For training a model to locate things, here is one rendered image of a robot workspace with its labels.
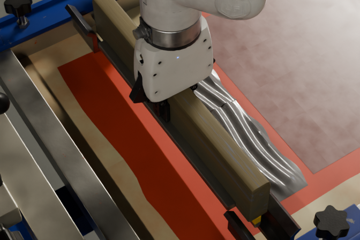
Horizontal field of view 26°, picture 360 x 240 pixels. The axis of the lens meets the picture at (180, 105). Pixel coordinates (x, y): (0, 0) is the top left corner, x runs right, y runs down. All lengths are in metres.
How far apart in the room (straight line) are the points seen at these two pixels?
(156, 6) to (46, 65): 0.40
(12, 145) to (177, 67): 0.25
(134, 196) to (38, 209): 0.16
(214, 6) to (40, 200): 0.34
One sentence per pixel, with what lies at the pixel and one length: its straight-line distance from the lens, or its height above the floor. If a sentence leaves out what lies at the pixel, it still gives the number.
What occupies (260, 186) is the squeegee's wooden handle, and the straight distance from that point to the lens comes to 0.97.
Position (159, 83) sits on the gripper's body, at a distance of 1.00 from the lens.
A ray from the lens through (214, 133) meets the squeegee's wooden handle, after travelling 1.01.
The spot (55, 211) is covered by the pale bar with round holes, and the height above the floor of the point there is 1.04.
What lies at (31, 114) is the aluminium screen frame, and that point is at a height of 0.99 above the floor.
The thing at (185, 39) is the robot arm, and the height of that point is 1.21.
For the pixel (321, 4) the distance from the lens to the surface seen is 1.36.
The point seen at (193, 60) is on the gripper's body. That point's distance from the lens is 1.00.
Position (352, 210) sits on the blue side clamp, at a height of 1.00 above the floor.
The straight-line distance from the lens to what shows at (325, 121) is 1.20.
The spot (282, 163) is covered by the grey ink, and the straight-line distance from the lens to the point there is 1.14.
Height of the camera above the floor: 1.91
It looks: 53 degrees down
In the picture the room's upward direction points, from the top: straight up
